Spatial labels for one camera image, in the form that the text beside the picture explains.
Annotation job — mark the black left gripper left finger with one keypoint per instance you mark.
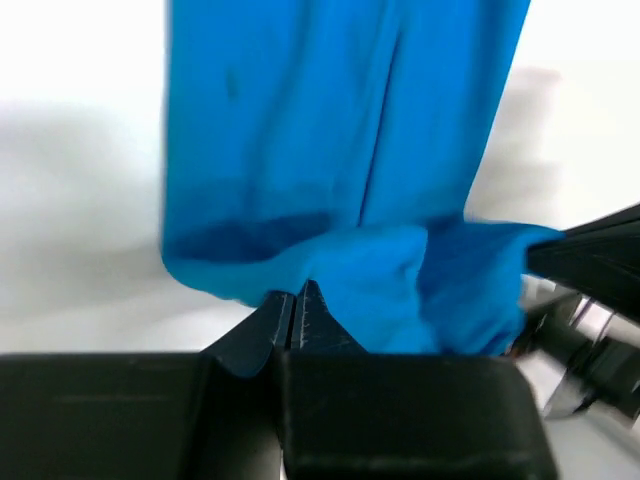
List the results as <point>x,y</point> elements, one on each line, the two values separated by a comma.
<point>245,349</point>

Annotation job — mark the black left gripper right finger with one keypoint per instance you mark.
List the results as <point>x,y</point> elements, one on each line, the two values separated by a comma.
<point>315,330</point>

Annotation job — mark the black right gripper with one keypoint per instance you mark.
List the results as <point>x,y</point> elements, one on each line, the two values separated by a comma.
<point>571,328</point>

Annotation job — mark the blue t shirt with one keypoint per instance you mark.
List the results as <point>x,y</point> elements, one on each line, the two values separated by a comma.
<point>337,142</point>

